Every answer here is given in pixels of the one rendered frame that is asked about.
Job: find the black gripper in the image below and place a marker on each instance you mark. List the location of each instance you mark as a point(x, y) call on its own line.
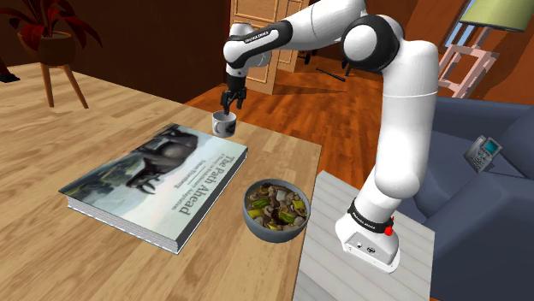
point(236, 85)

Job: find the grey plank robot stand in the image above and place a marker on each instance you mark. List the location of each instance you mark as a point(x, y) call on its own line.
point(333, 266)

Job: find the large book with animal cover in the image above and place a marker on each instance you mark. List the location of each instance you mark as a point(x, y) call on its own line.
point(167, 183)

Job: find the grey bowl of vegetable stew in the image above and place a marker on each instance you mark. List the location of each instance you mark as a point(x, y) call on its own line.
point(276, 210)

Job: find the white mug with dark print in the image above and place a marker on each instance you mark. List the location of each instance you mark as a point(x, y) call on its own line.
point(224, 124)

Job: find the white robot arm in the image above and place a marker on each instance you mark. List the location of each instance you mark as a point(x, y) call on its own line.
point(407, 125)

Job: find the grey desk telephone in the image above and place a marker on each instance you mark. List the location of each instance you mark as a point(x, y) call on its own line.
point(482, 153)

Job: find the red plant on wooden stand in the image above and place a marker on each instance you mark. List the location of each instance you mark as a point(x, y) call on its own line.
point(50, 46)

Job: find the dark blue sofa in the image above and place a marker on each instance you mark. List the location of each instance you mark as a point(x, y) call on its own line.
point(480, 216)

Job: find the floor lamp with green shade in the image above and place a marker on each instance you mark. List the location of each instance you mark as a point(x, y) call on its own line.
point(496, 14)

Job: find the light wooden panel door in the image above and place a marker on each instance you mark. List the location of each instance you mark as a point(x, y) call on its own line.
point(258, 50)

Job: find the pink wooden ladder frame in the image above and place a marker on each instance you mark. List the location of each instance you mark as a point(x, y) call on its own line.
point(465, 62)

